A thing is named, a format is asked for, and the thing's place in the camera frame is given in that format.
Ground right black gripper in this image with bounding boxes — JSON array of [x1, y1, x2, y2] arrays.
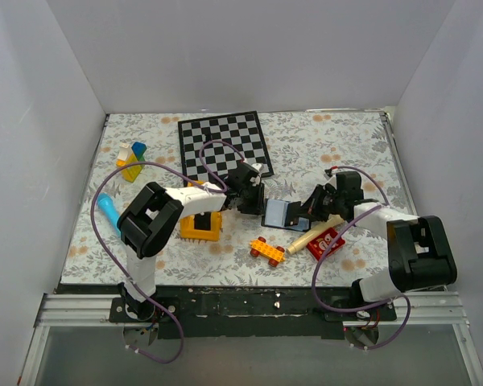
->
[[294, 183, 344, 222]]

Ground black leather card holder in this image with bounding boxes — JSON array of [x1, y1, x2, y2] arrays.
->
[[261, 199, 311, 232]]

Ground yellow plastic bin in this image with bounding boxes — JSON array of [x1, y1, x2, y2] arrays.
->
[[180, 181, 225, 241]]

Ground black card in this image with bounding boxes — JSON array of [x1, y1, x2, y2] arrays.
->
[[284, 201, 301, 227], [194, 212, 211, 231]]

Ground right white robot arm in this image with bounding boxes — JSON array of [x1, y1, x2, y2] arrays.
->
[[296, 166, 457, 320]]

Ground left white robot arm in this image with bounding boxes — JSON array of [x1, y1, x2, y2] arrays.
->
[[118, 161, 264, 322]]

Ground cream toy microphone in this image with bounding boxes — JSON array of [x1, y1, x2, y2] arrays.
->
[[287, 215, 344, 254]]

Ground floral table mat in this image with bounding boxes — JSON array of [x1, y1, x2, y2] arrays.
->
[[60, 112, 414, 286]]

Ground red owl toy block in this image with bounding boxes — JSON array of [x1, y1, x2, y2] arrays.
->
[[307, 228, 345, 261]]

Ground orange toy car block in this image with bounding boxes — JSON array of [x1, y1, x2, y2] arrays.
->
[[250, 236, 286, 268]]

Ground black white chessboard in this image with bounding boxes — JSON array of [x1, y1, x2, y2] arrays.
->
[[178, 111, 274, 182]]

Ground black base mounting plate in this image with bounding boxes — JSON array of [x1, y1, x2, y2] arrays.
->
[[109, 286, 397, 339]]

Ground colourful stacked toy blocks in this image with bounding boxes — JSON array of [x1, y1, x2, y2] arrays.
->
[[116, 142, 147, 183]]

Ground blue toy microphone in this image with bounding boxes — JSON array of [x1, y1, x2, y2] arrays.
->
[[97, 193, 121, 237]]

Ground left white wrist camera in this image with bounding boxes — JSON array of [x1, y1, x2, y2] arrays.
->
[[250, 163, 264, 187]]

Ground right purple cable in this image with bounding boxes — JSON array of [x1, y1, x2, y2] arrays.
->
[[310, 165, 411, 350]]

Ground purple cable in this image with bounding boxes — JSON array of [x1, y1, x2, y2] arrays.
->
[[90, 140, 250, 365], [310, 165, 411, 350]]

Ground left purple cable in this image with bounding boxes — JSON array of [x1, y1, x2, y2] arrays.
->
[[90, 140, 250, 365]]

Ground aluminium frame rail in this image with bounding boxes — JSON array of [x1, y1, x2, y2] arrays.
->
[[18, 292, 126, 386]]

